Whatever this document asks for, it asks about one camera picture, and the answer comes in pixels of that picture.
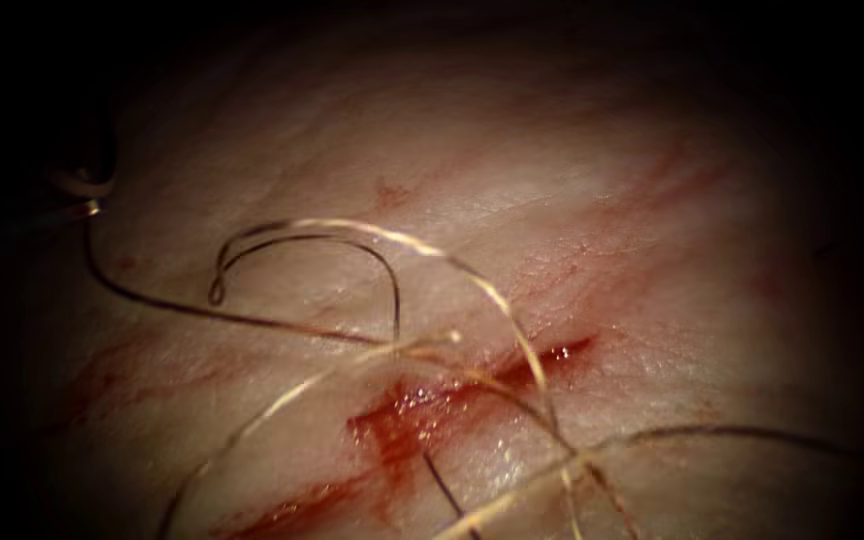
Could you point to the black thread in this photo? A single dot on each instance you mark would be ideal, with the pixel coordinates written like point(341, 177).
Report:
point(397, 300)

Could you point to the curved steel needle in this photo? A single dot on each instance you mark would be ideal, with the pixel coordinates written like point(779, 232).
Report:
point(87, 184)

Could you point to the tissue pad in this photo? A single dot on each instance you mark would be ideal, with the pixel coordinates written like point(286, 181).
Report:
point(649, 240)

